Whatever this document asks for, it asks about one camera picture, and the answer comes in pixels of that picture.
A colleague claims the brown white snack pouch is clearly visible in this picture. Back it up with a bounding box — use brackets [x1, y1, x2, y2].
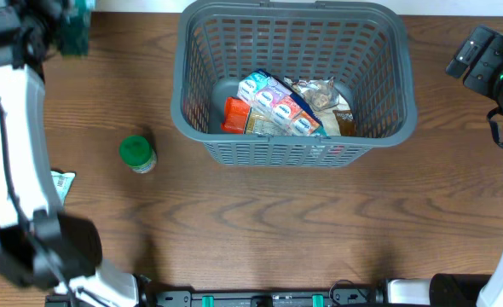
[284, 78, 356, 136]

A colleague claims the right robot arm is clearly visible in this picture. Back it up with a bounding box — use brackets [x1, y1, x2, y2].
[263, 17, 503, 287]

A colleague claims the orange cracker package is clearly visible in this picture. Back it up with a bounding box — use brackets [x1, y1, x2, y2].
[221, 97, 287, 136]

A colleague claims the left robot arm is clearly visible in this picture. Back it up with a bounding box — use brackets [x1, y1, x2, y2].
[0, 1, 140, 306]

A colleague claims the green-lid Knorr seasoning jar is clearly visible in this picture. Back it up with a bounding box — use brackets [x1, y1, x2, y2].
[119, 135, 157, 174]

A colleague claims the green Nescafe coffee bag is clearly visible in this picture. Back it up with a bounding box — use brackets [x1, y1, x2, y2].
[57, 0, 96, 57]

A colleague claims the pale green snack packet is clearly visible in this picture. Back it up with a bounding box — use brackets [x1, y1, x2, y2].
[51, 171, 76, 205]

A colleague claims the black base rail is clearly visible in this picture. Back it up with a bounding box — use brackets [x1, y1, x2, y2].
[44, 287, 431, 307]

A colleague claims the Kleenex tissue multipack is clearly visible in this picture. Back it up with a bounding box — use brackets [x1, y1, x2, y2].
[236, 70, 327, 136]

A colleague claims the grey plastic basket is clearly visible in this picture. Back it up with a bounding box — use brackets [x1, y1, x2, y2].
[171, 1, 418, 167]

